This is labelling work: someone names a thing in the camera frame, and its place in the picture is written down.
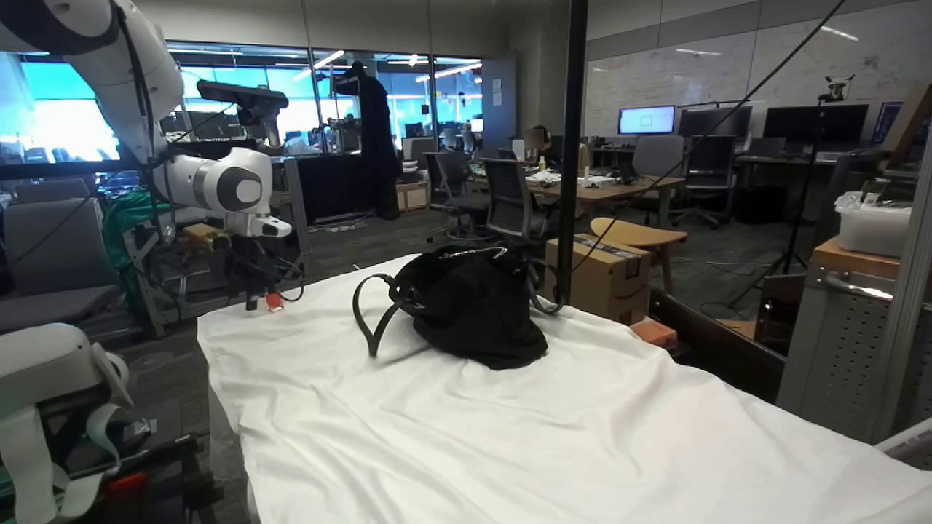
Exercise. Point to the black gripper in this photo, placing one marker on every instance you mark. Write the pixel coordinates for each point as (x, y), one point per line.
(260, 264)

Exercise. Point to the red nail polish bottle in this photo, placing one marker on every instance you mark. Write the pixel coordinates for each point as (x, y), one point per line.
(274, 299)

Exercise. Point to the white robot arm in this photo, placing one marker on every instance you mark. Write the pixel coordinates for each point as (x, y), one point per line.
(123, 55)

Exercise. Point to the black handbag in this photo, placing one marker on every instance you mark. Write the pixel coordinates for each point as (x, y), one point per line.
(465, 299)

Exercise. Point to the black office chair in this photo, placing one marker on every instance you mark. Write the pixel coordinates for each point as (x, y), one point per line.
(510, 206)

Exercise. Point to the cardboard box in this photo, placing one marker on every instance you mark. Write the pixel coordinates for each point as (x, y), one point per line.
(611, 280)

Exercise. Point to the white tablecloth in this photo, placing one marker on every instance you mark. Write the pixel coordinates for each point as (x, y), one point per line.
(605, 427)

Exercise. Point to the wooden side table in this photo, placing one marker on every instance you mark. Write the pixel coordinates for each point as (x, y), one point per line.
(653, 240)

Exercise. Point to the black vertical pole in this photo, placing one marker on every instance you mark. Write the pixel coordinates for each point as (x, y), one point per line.
(579, 20)

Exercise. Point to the computer monitor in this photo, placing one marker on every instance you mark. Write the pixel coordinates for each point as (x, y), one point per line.
(648, 120)

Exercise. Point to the grey metal cabinet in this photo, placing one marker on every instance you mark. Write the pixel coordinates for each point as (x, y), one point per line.
(861, 344)

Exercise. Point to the white plastic container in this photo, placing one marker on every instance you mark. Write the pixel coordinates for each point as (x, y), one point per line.
(868, 225)

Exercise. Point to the black camera tripod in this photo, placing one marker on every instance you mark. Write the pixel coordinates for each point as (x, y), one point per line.
(790, 253)

